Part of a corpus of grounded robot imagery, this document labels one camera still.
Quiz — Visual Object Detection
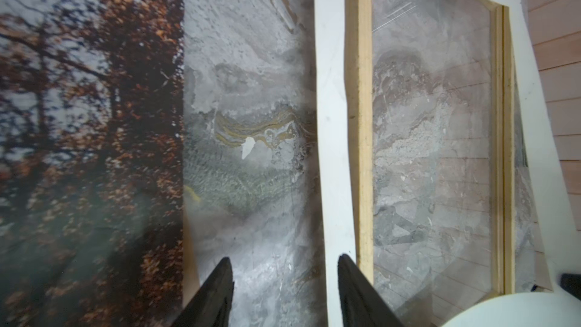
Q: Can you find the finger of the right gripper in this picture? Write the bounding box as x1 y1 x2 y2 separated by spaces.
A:
560 273 581 301

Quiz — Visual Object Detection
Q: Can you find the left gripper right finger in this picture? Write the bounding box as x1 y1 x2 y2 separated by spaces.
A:
337 254 404 327

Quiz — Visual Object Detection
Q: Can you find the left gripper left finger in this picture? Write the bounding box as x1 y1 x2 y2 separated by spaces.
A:
171 257 235 327

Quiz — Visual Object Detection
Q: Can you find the autumn forest photo print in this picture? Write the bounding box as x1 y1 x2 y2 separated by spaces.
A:
1 0 184 326

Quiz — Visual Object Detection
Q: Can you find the clear acrylic glass sheet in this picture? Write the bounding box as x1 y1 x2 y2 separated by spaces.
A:
372 0 492 326

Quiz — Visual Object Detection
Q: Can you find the white photo mat board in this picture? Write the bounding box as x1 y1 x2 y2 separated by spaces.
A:
314 0 580 326

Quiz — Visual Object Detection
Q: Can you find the light wooden picture frame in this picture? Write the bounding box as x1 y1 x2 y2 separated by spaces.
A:
345 0 515 296

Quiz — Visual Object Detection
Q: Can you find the brown frame backing board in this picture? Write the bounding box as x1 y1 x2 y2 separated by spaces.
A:
182 213 200 308

